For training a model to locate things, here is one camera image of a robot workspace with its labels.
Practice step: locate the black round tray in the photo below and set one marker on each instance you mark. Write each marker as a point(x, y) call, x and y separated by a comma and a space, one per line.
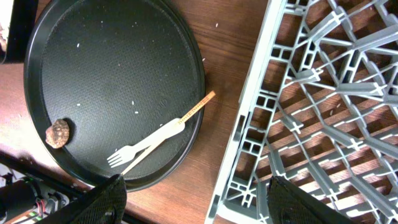
point(115, 71)

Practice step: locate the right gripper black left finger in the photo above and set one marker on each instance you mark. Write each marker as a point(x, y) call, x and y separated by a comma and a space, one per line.
point(102, 204)

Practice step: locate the wooden chopstick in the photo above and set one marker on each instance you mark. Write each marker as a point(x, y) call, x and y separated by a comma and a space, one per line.
point(176, 128)

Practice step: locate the brown cookie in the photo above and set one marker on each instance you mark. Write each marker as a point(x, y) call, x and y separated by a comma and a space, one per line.
point(57, 135)

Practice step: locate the grey dishwasher rack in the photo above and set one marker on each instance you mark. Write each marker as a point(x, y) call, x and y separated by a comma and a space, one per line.
point(318, 108)

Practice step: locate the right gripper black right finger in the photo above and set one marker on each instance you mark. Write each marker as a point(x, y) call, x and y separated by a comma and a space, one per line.
point(288, 204)

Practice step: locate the white plastic fork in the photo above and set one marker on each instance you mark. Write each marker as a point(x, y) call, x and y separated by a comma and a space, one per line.
point(128, 153)

